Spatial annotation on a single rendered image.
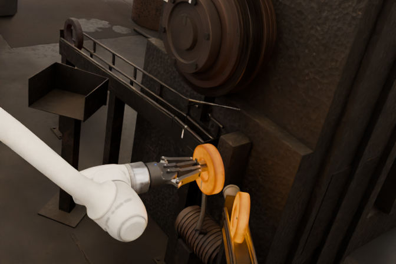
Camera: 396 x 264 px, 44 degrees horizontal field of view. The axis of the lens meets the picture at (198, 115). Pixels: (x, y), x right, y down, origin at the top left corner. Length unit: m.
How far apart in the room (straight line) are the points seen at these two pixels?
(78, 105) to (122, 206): 1.05
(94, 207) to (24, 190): 1.46
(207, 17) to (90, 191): 0.69
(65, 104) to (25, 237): 0.64
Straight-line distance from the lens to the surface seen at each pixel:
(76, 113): 2.11
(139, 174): 1.37
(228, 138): 1.73
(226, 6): 1.59
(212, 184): 1.46
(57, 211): 2.51
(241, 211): 1.48
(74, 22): 2.71
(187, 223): 1.77
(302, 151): 1.63
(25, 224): 2.46
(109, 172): 1.34
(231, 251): 1.46
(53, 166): 1.18
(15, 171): 2.77
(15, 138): 1.21
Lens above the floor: 1.71
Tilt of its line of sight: 30 degrees down
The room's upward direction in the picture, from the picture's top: 12 degrees clockwise
